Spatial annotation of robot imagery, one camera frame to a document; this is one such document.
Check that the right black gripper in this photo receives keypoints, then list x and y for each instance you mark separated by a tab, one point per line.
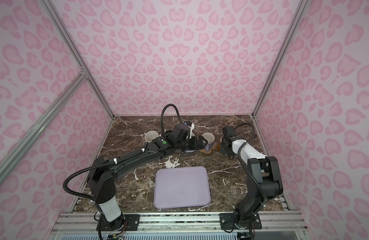
222	150

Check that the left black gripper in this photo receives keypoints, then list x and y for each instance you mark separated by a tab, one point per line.
193	138

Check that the white mug grey handle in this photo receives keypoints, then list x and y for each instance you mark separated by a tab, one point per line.
210	138

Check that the cork flower shaped coaster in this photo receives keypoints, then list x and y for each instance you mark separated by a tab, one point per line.
209	151

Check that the white speckled mug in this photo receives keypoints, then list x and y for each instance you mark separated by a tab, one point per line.
150	136

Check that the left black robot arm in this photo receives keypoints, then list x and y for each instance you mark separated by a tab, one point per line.
101	180

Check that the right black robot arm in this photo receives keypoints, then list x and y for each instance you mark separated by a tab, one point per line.
264	181

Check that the lavender rectangular tray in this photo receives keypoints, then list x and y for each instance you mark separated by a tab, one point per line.
181	187

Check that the left diagonal aluminium strut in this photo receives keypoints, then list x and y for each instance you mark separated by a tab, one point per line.
12	159

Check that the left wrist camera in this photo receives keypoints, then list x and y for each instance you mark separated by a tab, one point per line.
191	128

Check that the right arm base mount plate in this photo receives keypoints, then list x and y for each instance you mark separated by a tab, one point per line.
228	222

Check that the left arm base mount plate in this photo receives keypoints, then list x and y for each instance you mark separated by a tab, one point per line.
128	222

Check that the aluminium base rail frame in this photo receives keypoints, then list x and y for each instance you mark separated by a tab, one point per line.
288	225

